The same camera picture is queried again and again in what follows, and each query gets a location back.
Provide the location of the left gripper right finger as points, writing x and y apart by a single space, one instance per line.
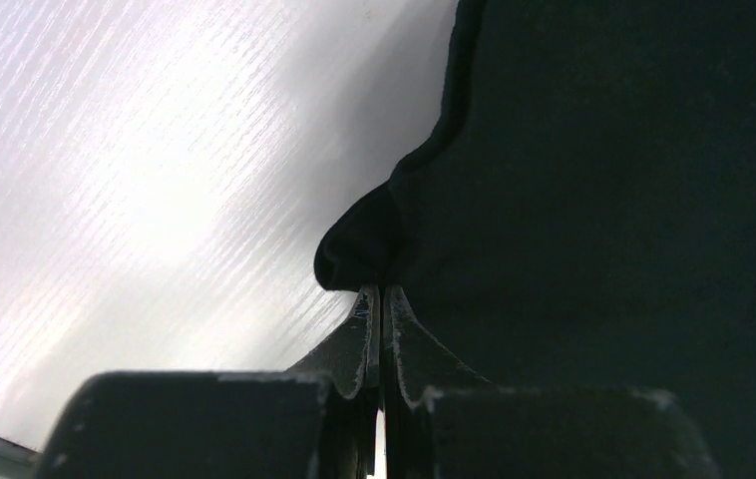
445 420

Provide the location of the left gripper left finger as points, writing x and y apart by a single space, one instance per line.
315 419

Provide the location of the black t shirt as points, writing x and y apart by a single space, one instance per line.
584 212

